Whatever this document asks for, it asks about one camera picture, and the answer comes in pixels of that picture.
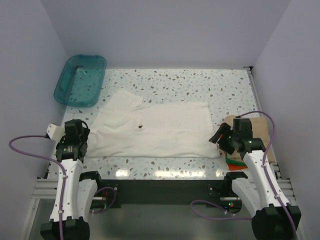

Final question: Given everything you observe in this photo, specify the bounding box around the white printed t shirt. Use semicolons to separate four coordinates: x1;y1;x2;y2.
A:
87;89;220;158

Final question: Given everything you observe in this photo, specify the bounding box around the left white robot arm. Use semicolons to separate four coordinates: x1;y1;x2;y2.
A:
40;119;104;240

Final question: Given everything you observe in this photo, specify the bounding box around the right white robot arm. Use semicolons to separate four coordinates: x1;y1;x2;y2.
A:
209;117;302;240

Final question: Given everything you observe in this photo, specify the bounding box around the green folded t shirt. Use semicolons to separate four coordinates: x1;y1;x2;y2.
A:
224;152;247;168

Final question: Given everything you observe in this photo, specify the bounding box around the orange folded t shirt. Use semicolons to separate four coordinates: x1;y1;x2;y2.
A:
226;163;248;171

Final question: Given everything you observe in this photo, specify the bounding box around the teal plastic basket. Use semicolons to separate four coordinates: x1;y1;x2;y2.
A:
53;54;107;108

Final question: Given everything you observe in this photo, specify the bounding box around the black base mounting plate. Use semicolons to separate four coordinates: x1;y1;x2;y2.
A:
90;179;242;213

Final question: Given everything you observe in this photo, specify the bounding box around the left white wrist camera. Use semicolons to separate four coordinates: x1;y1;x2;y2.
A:
46;123;66;142

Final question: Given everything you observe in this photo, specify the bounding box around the aluminium frame rail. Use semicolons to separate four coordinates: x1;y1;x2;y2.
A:
33;178;296;203

